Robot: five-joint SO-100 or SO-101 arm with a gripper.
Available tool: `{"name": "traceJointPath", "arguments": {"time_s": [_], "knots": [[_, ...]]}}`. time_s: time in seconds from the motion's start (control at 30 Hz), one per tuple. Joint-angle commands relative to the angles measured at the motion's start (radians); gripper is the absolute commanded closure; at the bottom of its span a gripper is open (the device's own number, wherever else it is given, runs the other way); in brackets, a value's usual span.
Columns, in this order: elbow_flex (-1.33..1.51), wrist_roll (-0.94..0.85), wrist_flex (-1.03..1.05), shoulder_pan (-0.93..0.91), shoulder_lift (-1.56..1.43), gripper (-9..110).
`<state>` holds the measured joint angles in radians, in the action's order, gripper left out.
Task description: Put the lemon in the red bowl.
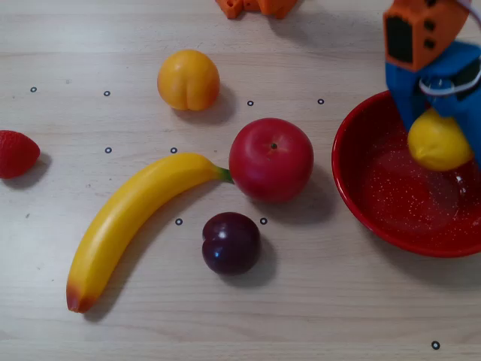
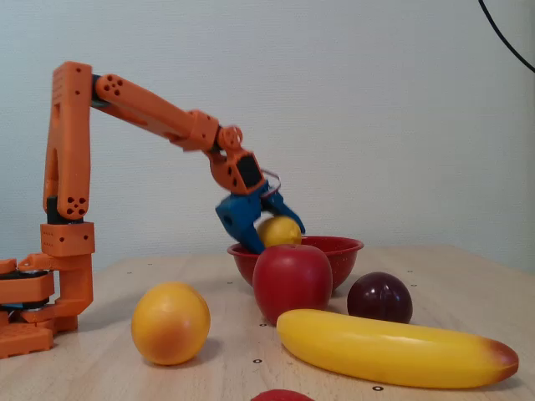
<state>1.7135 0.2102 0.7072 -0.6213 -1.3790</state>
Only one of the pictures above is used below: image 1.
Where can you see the yellow plastic banana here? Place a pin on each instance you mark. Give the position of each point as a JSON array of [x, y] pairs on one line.
[[127, 214]]

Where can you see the red plastic apple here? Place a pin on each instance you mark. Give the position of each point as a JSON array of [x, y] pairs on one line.
[[271, 161]]

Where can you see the red speckled bowl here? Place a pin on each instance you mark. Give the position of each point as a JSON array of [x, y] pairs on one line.
[[394, 214]]

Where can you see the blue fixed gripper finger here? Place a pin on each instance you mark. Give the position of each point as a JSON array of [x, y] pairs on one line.
[[474, 131]]

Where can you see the orange plastic peach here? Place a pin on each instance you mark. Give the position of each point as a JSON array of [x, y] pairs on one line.
[[188, 79]]

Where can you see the dark purple plastic plum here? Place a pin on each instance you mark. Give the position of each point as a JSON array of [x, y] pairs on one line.
[[230, 243]]

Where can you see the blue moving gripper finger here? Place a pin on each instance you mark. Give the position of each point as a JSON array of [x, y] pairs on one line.
[[404, 90]]

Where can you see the red plastic strawberry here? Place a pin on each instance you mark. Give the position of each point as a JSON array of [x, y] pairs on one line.
[[16, 154]]

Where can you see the yellow plastic lemon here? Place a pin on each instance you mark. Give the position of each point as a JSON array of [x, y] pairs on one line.
[[437, 143]]

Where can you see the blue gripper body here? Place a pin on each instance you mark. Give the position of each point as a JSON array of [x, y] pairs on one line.
[[407, 88]]

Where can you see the orange robot base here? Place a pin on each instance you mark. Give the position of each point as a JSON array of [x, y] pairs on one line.
[[259, 6]]

